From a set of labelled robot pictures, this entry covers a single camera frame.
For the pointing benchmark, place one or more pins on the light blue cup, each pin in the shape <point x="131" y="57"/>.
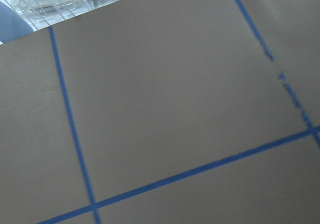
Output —
<point x="12" y="26"/>

